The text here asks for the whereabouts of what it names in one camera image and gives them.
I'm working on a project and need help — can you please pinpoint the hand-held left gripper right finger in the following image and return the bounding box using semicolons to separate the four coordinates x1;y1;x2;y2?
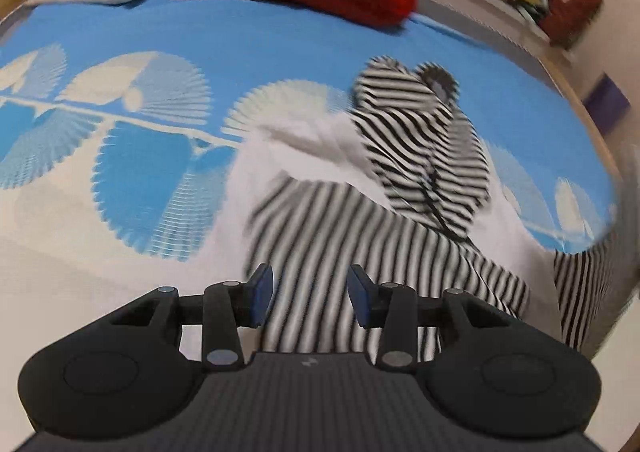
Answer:
348;264;516;369

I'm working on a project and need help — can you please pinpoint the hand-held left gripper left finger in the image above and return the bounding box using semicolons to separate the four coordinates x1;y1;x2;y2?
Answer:
107;263;276;370

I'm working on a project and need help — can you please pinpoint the black white striped garment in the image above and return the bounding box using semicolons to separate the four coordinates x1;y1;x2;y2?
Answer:
227;54;626;365

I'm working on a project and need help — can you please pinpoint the blue fan-print bed sheet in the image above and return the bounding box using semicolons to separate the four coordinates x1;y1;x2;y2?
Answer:
0;0;621;373

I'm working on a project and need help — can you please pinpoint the purple box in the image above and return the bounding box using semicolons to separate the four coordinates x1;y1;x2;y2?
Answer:
582;74;631;134

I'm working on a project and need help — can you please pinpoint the dark red box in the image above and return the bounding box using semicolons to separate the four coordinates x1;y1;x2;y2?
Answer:
541;0;604;51

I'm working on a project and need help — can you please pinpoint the wooden bed frame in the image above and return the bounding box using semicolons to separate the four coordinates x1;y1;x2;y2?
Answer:
535;52;628;188

